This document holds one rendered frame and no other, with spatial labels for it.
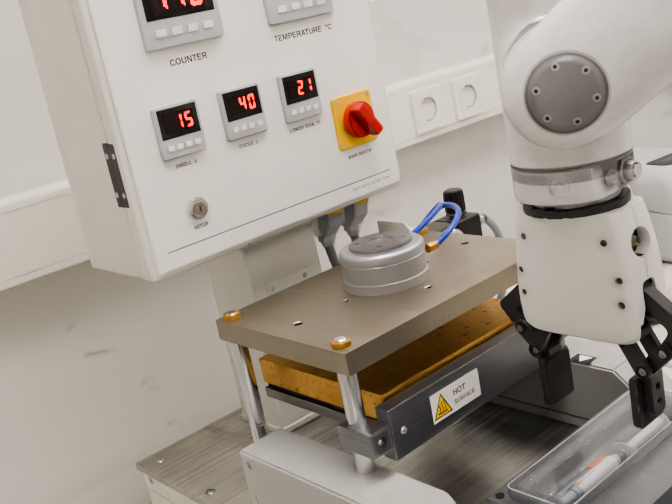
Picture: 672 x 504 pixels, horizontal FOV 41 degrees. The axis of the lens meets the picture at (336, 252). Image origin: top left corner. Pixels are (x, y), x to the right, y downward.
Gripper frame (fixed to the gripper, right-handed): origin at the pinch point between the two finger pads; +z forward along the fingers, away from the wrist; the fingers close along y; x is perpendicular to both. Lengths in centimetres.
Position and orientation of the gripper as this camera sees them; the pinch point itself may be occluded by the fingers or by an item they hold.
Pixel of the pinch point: (600, 392)
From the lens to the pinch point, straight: 71.8
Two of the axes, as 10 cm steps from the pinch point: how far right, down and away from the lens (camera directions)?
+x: -7.4, 3.2, -6.0
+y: -6.5, -0.8, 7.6
